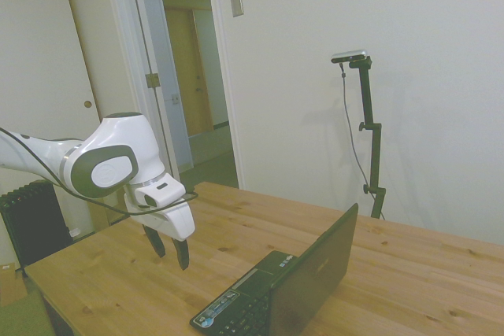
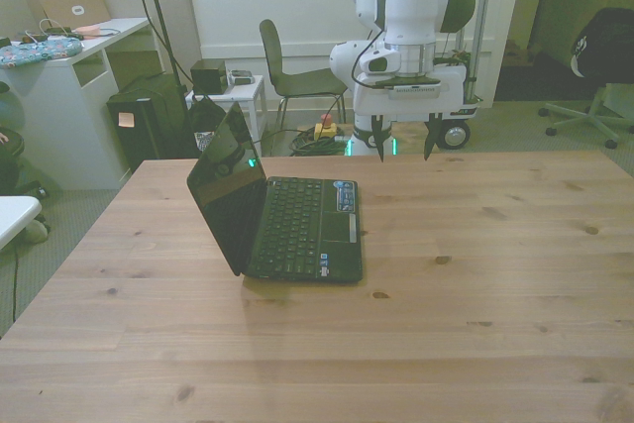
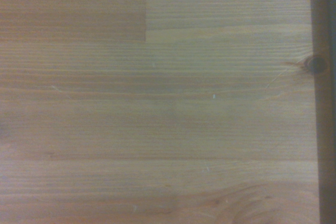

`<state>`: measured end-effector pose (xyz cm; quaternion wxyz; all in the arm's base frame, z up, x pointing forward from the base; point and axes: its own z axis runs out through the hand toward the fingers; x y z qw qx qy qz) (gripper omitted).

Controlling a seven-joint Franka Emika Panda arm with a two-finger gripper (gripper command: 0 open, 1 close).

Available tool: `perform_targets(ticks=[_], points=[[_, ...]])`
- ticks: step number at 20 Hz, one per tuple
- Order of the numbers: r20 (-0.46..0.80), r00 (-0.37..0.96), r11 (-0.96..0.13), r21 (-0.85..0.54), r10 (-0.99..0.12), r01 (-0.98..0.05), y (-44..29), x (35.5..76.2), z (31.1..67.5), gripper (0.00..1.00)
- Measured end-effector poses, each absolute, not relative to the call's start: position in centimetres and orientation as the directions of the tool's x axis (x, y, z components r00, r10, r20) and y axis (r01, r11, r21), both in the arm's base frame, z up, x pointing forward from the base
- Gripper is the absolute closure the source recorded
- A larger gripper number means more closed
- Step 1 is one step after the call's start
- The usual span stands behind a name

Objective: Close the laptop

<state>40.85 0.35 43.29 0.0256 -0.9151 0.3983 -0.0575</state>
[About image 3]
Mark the black laptop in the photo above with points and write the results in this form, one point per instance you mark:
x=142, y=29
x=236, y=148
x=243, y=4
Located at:
x=332, y=108

